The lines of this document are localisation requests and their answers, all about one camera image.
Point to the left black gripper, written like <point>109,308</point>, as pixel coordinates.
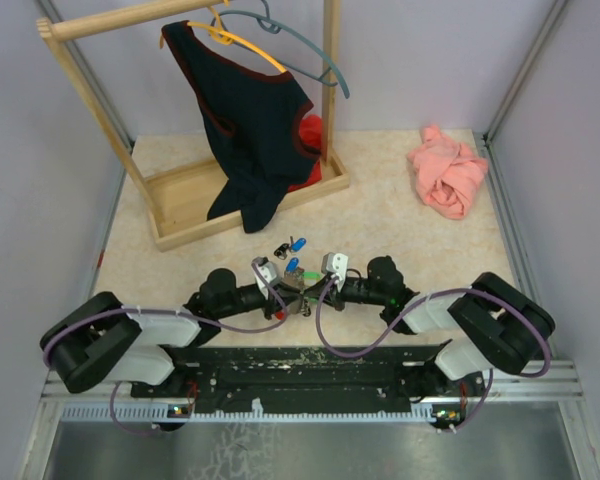
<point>286,293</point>

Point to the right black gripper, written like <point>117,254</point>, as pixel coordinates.
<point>334,297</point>

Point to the blue tag key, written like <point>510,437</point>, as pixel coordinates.
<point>296,244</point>
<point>292,265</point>

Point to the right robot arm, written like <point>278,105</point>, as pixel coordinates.
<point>502,328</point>

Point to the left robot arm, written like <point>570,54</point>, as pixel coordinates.
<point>106,340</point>

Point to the green key tag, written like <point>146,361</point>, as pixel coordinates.
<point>312,275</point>

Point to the wooden clothes rack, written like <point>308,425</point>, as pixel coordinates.
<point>177,200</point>

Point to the pink cloth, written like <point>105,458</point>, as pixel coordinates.
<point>448,173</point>

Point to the red cloth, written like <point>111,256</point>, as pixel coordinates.
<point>310,132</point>

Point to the dark navy tank top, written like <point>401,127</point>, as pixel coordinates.
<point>252,125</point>

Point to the grey-blue hanger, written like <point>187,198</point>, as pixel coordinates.
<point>289,47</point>

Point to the yellow hanger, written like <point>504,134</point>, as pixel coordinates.
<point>218,32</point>

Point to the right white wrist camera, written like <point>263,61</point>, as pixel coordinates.
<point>335,263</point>

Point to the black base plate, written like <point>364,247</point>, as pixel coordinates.
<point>309,380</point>

